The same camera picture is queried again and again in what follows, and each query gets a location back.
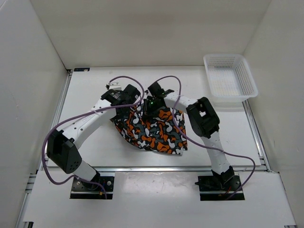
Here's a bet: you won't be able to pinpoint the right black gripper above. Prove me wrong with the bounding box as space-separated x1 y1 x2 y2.
142 98 161 121

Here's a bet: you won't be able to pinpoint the orange camouflage shorts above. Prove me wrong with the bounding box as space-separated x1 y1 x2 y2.
111 104 188 155

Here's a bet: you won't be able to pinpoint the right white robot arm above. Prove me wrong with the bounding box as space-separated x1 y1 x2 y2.
144 82 235 190

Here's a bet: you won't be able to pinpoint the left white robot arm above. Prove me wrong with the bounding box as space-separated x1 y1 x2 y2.
47 84 141 190

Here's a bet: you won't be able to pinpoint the blue corner label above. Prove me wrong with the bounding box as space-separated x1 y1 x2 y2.
74 67 90 72

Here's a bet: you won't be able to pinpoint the white perforated plastic basket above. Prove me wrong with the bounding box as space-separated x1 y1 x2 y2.
203 54 258 105

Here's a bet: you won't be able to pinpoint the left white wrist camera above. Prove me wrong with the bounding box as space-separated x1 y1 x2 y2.
105 81 121 90

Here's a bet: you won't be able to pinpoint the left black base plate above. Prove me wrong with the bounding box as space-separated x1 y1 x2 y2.
70 174 114 200

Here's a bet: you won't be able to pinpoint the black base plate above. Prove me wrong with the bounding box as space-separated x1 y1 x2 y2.
70 174 114 200
195 175 245 201

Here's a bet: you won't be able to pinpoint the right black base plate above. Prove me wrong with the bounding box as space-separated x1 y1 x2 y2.
195 175 245 201

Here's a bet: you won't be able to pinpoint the front aluminium rail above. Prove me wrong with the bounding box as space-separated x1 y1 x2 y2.
47 165 267 172

